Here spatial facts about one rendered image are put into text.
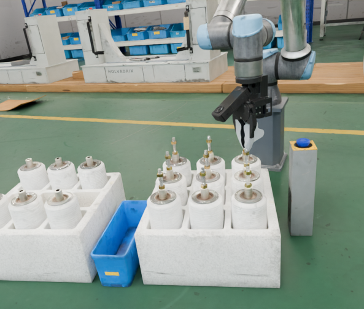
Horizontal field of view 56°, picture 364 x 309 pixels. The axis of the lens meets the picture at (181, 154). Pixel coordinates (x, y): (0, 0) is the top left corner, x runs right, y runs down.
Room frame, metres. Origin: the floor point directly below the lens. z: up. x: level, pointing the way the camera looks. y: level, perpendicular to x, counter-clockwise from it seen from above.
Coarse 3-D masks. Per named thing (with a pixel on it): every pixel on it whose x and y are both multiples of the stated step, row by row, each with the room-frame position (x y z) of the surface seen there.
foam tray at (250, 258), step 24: (192, 192) 0.98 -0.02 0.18; (264, 192) 0.93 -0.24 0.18; (144, 216) 0.87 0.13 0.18; (144, 240) 0.78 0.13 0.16; (168, 240) 0.77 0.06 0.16; (192, 240) 0.75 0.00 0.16; (216, 240) 0.74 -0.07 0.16; (240, 240) 0.73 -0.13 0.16; (264, 240) 0.72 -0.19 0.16; (144, 264) 0.78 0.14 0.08; (168, 264) 0.77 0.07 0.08; (192, 264) 0.75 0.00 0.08; (216, 264) 0.74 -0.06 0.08; (240, 264) 0.73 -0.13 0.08; (264, 264) 0.72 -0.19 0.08
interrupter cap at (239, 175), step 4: (236, 172) 0.94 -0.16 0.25; (240, 172) 0.94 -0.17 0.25; (252, 172) 0.93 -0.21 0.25; (256, 172) 0.93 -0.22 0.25; (236, 176) 0.92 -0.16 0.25; (240, 176) 0.92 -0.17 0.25; (252, 176) 0.91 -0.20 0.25; (256, 176) 0.90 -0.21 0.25; (240, 180) 0.89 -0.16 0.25; (244, 180) 0.88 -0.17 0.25; (252, 180) 0.88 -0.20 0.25
